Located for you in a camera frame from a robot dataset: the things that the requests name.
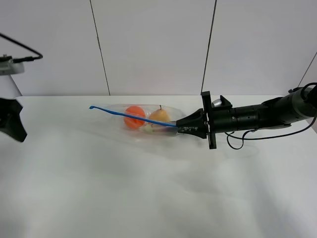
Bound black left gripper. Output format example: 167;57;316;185
0;98;27;142

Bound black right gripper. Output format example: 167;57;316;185
176;91;234;149

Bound clear zip bag blue seal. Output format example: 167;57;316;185
89;104;185;136

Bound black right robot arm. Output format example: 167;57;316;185
176;82;317;149

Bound yellow pear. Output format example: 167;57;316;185
148;105;170;122

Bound purple eggplant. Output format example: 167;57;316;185
140;124;177;136

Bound orange fruit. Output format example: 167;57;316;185
124;106;146;129

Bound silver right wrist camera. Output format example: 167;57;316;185
212;95;232;109

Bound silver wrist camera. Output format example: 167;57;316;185
212;95;232;109
0;55;25;76

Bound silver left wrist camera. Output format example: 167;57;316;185
0;55;25;76

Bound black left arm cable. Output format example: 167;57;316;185
0;32;43;62

